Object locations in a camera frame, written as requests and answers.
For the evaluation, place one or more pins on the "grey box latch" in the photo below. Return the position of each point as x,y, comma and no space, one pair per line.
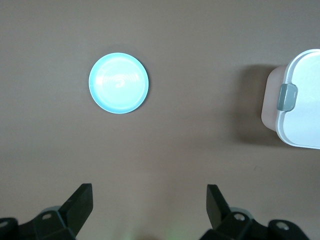
287,97

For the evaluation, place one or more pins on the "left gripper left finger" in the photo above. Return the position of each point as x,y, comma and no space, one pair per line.
75,212

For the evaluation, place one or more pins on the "light blue round plate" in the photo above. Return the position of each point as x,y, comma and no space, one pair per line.
118,83

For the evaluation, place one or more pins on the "white lidded storage box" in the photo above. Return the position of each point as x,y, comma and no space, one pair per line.
305,120

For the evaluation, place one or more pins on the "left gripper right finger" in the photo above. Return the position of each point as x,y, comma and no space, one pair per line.
225,222

